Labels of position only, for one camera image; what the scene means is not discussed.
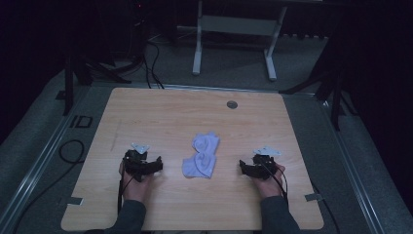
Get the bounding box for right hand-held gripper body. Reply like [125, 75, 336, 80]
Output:
[249, 145, 282, 181]

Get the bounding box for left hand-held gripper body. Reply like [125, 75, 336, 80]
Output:
[123, 142, 152, 183]

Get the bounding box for person's right hand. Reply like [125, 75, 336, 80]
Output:
[252, 163, 287, 200]

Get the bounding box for person's left hand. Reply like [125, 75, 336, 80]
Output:
[118, 161, 154, 204]

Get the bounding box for light blue crumpled cloth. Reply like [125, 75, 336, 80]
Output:
[181, 131, 221, 180]

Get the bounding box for grey tape strip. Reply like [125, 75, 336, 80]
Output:
[304, 192, 324, 203]

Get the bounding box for black floor tape marks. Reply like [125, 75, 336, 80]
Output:
[68, 114, 94, 130]

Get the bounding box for black tripod stand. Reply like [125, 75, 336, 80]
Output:
[61, 19, 147, 117]
[279, 19, 358, 132]

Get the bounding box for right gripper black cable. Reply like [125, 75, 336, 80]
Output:
[258, 157, 290, 209]

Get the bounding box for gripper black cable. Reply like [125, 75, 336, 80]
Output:
[116, 157, 134, 215]
[258, 157, 290, 209]

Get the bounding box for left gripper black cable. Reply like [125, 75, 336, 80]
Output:
[116, 157, 134, 215]

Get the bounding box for long black floor cable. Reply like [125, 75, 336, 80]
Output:
[11, 139, 86, 230]

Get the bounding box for metal floor rail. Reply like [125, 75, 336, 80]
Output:
[0, 85, 93, 225]
[319, 97, 388, 234]

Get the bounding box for black cables by stand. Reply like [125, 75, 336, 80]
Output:
[141, 32, 166, 90]

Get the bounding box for white desk frame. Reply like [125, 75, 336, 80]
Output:
[192, 0, 288, 82]

